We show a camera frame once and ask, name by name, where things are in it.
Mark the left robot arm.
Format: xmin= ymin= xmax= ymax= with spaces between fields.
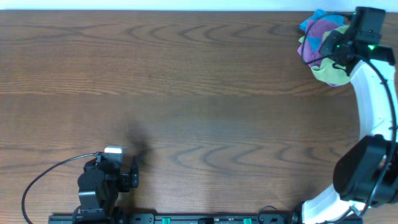
xmin=72 ymin=152 xmax=139 ymax=223

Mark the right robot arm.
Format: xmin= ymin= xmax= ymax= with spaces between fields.
xmin=288 ymin=7 xmax=397 ymax=223

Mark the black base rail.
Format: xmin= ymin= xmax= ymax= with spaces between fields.
xmin=48 ymin=212 xmax=364 ymax=224

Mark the purple microfiber cloth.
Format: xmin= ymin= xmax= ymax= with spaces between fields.
xmin=297 ymin=16 xmax=349 ymax=86

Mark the green microfiber cloth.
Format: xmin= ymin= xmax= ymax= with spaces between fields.
xmin=307 ymin=31 xmax=351 ymax=86

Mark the blue microfiber cloth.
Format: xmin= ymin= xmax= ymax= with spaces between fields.
xmin=299 ymin=9 xmax=345 ymax=52

